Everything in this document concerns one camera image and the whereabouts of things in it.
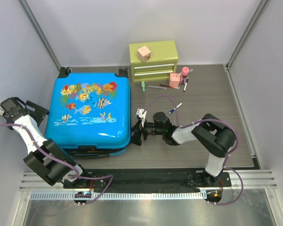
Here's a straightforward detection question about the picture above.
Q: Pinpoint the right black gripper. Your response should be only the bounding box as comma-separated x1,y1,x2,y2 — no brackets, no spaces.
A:
127,118,164,146

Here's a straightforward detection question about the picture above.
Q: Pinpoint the blue fish-print suitcase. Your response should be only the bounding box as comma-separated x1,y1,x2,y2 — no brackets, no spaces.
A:
45,67,131,159

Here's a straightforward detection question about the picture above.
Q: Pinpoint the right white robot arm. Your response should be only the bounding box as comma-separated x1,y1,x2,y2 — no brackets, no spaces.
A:
131,112,239,186

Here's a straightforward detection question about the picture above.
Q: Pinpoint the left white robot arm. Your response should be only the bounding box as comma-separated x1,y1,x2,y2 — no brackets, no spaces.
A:
0,97,91,188

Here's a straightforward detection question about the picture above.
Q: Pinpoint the white blue marker pen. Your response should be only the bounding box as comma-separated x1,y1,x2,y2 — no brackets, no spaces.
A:
169,102,183,114

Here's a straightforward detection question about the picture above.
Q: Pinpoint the mint green small tool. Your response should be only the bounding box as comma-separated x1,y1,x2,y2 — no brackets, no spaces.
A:
141,81,145,92

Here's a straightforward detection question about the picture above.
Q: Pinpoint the pink silver pen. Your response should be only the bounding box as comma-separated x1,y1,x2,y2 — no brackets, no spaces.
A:
148,85,167,89

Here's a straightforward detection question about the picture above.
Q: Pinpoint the black white marker pen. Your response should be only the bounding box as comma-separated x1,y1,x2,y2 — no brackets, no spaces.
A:
183,77,189,92

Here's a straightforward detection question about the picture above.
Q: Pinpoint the pink cube on table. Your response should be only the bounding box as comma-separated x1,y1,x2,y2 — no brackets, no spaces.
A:
169,73,181,87

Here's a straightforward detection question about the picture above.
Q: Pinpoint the green drawer cabinet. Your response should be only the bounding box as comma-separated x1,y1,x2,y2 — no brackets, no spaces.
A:
129,40,178,82

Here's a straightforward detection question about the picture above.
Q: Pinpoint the pink capped bottle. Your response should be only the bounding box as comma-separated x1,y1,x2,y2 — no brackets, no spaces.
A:
180,67,190,84

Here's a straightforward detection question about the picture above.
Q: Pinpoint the pink cube on cabinet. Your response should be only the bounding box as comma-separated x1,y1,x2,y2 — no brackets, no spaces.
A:
137,45,151,62

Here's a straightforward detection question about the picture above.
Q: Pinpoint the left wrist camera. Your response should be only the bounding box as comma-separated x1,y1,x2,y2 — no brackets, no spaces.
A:
0,97,23,114

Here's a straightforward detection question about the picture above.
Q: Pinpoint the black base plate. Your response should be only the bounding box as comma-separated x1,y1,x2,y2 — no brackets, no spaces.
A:
63,168,232,194

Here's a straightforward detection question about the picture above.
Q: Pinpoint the aluminium rail frame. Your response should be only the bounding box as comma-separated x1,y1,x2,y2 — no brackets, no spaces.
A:
19,170,277,201

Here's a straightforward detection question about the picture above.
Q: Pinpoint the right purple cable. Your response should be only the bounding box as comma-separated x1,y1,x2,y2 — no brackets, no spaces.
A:
143,95,245,205

